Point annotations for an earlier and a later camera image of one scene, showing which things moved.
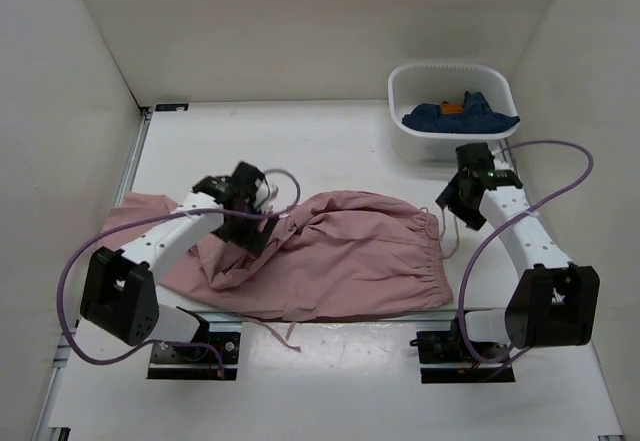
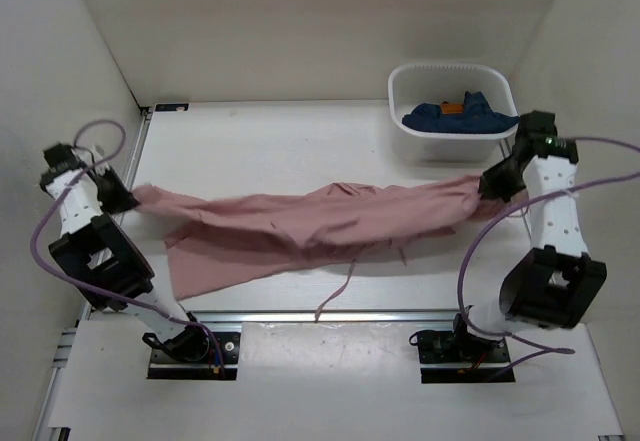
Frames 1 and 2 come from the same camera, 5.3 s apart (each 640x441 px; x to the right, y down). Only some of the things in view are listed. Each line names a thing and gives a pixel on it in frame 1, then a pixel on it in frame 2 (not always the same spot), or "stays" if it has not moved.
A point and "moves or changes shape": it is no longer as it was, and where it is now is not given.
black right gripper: (449, 196) -> (497, 190)
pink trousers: (328, 254) moves or changes shape
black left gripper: (252, 240) -> (124, 200)
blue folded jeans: (474, 116) stays
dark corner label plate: (164, 107) stays
